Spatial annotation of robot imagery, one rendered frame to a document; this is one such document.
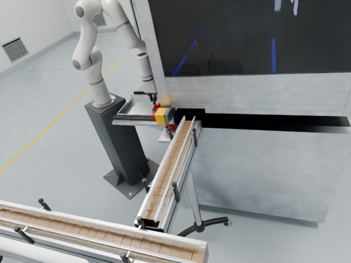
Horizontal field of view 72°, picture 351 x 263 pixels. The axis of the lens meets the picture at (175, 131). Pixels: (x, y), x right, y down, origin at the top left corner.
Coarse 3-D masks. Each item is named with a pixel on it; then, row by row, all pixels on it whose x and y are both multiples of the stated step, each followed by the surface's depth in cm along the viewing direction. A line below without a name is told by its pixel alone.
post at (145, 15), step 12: (144, 0) 107; (144, 12) 110; (144, 24) 114; (144, 36) 118; (156, 36) 117; (156, 48) 120; (156, 60) 124; (156, 72) 129; (156, 84) 133; (168, 96) 136
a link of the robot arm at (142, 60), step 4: (136, 56) 149; (140, 56) 148; (144, 56) 147; (136, 60) 150; (140, 60) 148; (144, 60) 148; (148, 60) 150; (140, 64) 150; (144, 64) 150; (148, 64) 151; (140, 68) 152; (144, 68) 151; (148, 68) 152; (140, 72) 154; (144, 72) 153; (148, 72) 154; (152, 72) 156; (144, 76) 155
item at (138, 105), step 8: (136, 96) 184; (144, 96) 182; (128, 104) 180; (136, 104) 178; (144, 104) 176; (152, 104) 174; (120, 112) 170; (128, 112) 172; (136, 112) 170; (144, 112) 168; (152, 112) 166
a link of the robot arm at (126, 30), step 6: (126, 24) 139; (120, 30) 140; (126, 30) 140; (132, 30) 142; (126, 36) 142; (132, 36) 142; (126, 42) 144; (132, 42) 144; (138, 42) 146; (144, 42) 150; (132, 48) 146; (138, 48) 153; (144, 48) 154
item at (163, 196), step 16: (192, 128) 136; (176, 144) 128; (192, 144) 125; (176, 160) 119; (192, 160) 127; (160, 176) 112; (176, 176) 111; (160, 192) 105; (176, 192) 101; (144, 208) 95; (160, 208) 94; (176, 208) 105; (160, 224) 93
